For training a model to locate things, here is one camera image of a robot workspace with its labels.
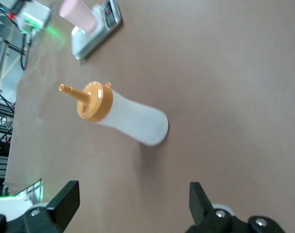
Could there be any silver digital kitchen scale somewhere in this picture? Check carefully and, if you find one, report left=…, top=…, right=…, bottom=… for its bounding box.
left=71, top=0, right=123, bottom=61

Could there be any brown table cover sheet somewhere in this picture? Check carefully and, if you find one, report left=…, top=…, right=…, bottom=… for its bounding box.
left=3, top=0, right=295, bottom=233

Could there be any white squeeze bottle orange cap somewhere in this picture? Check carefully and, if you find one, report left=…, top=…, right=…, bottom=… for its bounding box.
left=58, top=81, right=169, bottom=147

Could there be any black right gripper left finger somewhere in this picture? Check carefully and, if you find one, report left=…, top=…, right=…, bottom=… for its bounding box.
left=0, top=180, right=81, bottom=233

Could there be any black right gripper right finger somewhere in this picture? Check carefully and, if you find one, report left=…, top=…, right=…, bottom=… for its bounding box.
left=186, top=181, right=284, bottom=233

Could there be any pink plastic cup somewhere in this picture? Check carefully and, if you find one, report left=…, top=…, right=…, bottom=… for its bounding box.
left=58, top=0, right=99, bottom=34

